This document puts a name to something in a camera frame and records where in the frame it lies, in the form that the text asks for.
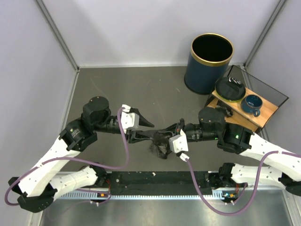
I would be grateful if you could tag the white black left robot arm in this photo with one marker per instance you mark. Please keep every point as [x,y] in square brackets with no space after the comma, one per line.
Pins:
[59,171]

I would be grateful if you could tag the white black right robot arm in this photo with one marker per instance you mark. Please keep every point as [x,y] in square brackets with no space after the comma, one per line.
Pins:
[282,167]

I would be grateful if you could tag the black round plate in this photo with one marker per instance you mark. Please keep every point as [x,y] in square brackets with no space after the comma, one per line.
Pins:
[230,89]

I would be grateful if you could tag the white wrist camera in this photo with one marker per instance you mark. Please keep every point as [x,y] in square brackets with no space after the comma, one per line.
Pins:
[129,120]
[178,145]

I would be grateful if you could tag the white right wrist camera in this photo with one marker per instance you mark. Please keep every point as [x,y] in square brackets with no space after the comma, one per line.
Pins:
[178,145]

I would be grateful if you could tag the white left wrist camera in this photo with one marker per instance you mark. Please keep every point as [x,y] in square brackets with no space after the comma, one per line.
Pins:
[129,120]

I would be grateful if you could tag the wooden shelf with glass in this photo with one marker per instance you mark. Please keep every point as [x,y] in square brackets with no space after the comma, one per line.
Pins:
[272,100]

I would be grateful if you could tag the black trash bag roll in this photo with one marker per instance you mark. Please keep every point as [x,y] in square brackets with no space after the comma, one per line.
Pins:
[223,108]

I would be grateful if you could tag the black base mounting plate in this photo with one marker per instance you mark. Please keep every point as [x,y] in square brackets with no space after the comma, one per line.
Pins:
[162,182]

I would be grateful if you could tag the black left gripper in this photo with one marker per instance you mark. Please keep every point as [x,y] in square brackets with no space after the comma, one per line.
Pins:
[136,136]

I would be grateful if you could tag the blue ceramic mug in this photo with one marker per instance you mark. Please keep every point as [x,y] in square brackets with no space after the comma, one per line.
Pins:
[252,104]

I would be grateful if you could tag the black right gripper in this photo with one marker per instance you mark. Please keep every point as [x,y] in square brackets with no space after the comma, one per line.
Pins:
[172,129]

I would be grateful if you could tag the aluminium frame rail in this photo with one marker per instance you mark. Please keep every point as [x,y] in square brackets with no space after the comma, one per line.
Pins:
[236,175]

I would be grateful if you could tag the dark blue gold-rimmed trash bin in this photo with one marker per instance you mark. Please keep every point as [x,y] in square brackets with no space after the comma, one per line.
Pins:
[208,60]

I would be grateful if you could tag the grey slotted cable duct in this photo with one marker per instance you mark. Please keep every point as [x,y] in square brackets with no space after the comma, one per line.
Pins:
[85,195]

